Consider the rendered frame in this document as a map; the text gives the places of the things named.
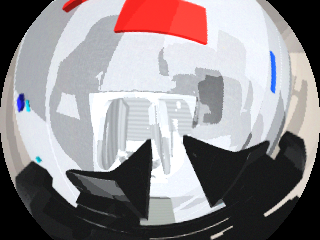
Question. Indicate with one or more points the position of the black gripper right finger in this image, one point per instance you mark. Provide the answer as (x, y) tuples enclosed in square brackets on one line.
[(218, 169)]

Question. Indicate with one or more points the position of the red rectangular bar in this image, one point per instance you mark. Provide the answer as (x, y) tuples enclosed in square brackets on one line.
[(71, 4)]

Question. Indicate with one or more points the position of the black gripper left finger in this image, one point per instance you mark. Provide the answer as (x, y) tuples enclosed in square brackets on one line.
[(130, 182)]

